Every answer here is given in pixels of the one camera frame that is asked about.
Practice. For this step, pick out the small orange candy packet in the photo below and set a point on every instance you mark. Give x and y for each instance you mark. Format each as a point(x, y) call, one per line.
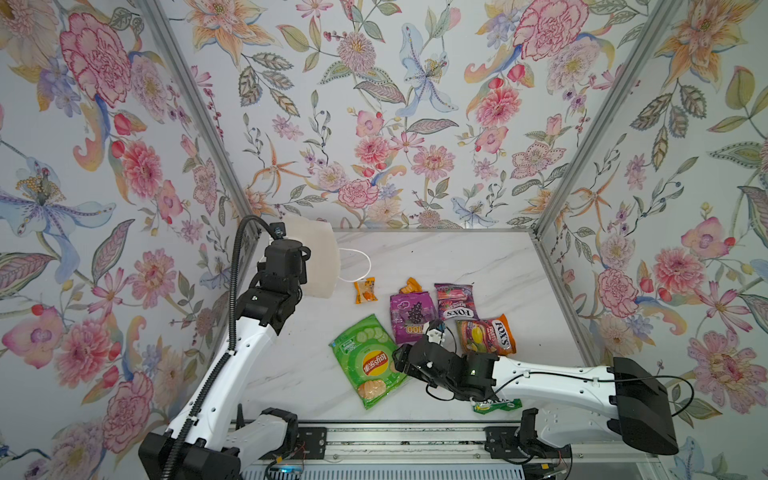
point(365, 291)

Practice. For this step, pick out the white paper gift bag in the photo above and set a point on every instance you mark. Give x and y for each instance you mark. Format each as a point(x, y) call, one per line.
point(324, 265)

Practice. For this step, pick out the purple snack bag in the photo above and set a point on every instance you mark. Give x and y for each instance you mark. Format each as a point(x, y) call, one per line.
point(409, 314)

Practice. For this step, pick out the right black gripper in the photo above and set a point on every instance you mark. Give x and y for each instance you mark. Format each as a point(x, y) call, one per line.
point(421, 355)

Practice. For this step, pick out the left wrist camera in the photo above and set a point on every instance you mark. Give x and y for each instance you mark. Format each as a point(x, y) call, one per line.
point(277, 230)

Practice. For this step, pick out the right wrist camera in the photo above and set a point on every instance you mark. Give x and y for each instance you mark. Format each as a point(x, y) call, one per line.
point(435, 332)

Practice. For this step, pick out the pink Foxs candy bag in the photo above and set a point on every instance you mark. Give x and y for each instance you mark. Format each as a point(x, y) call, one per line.
point(456, 302)

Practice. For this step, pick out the orange Foxs candy bag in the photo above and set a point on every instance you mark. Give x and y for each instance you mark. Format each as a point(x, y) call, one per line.
point(492, 336)

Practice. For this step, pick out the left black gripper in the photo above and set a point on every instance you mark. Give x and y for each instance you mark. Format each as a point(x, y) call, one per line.
point(287, 249)

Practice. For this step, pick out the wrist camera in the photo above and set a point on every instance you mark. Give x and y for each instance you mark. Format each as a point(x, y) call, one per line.
point(277, 230)
point(435, 332)

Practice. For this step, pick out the green Foxs candy bag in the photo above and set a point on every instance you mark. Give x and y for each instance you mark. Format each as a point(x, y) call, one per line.
point(487, 407)

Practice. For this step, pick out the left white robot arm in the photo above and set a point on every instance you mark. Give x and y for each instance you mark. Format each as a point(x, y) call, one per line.
point(210, 438)

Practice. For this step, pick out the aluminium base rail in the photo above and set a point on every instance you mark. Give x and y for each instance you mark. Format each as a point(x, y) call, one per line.
point(408, 447)

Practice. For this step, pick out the small orange snack packet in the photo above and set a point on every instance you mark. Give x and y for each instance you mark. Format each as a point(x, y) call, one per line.
point(411, 286)

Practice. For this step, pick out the green Lays chips bag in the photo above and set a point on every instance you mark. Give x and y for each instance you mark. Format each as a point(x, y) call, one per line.
point(364, 352)

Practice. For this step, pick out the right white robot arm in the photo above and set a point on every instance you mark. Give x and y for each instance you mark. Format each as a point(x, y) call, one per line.
point(582, 404)

